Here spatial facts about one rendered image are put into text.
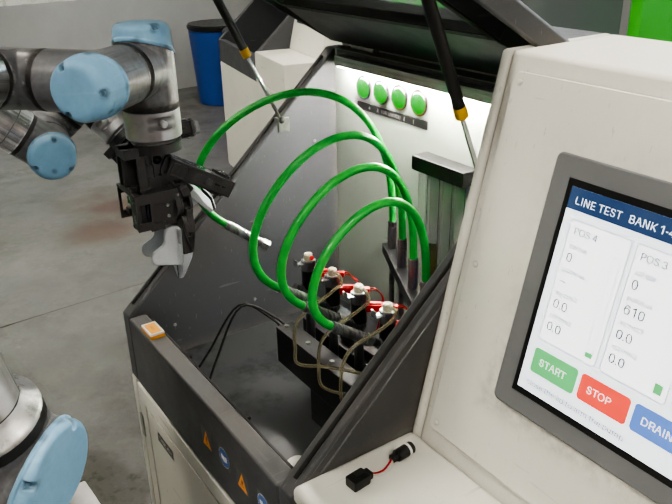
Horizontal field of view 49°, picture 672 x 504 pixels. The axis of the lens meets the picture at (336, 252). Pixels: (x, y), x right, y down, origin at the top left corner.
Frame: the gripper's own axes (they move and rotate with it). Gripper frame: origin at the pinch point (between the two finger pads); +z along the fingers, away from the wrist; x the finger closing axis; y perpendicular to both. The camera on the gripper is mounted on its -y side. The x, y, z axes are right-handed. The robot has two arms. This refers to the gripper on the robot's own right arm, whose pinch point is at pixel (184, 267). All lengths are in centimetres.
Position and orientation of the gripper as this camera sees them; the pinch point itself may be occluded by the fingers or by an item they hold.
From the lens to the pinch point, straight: 112.3
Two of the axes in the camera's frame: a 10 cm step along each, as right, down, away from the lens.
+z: 0.2, 9.1, 4.2
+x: 5.7, 3.3, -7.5
